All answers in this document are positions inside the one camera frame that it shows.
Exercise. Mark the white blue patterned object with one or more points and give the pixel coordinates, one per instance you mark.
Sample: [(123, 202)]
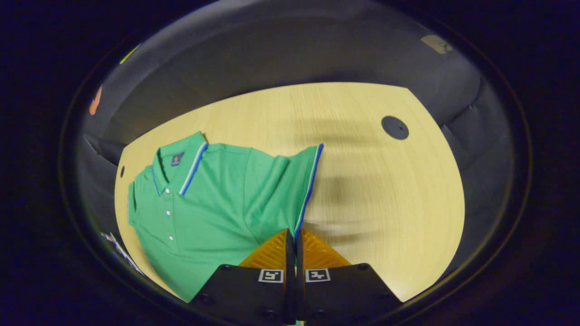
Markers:
[(120, 253)]

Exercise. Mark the green T-shirt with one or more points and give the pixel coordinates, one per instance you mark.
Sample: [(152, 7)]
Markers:
[(217, 203)]

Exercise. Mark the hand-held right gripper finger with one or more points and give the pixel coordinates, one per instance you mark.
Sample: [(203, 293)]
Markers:
[(300, 262), (290, 258)]

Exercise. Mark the black backdrop cloth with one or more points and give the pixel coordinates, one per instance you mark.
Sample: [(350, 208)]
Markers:
[(272, 54)]

